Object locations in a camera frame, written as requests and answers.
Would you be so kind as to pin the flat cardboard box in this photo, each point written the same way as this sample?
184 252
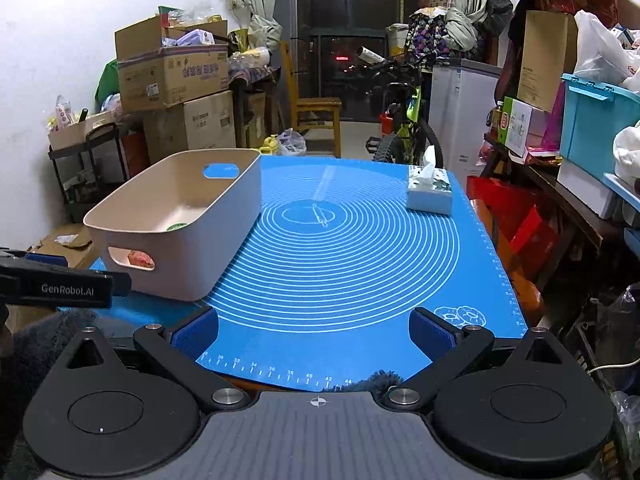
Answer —
65 247

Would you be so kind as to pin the green and white carton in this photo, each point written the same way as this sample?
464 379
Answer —
515 125

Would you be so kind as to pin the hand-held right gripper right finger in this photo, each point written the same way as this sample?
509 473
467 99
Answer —
430 332

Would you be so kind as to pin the white plastic bag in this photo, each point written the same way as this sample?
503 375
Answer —
602 55

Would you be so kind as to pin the floral cloth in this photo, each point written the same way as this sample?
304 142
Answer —
425 35

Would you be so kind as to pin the green and black bicycle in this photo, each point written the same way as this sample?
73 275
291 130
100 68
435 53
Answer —
407 115

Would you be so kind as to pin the orange drink bottle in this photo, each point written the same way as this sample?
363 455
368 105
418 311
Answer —
497 120

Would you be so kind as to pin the white chest freezer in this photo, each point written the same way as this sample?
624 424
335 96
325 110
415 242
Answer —
462 110

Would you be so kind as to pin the tall brown cardboard box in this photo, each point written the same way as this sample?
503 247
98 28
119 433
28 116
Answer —
545 60

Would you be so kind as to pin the printed tissue pack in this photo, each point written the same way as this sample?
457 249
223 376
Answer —
430 192

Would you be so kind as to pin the blue silicone baking mat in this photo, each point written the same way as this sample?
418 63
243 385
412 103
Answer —
360 270

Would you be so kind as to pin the red gift box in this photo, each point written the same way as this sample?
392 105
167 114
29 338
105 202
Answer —
515 225

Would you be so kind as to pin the beige plastic storage bin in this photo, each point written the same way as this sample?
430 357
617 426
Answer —
220 240

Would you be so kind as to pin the open printed cardboard box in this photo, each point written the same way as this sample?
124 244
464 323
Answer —
170 75

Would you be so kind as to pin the grey-green cloth bundle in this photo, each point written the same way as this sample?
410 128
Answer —
460 27

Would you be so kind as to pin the clear plastic bag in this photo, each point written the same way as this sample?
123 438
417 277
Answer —
291 143

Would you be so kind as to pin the red bucket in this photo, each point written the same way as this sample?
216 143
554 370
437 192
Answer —
386 122

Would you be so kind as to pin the black metal rack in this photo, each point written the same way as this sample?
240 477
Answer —
90 170

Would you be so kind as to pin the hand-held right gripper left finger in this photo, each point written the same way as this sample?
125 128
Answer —
197 332

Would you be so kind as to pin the blue plastic storage crate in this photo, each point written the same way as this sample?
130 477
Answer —
595 125

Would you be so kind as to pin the rolled paper tube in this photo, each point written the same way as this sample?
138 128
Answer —
370 55

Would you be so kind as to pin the wooden chair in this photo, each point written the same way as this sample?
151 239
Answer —
315 110

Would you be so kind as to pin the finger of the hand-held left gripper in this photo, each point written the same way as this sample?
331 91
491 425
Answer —
120 284
46 260

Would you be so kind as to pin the yellow plastic jug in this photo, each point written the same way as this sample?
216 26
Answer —
270 145

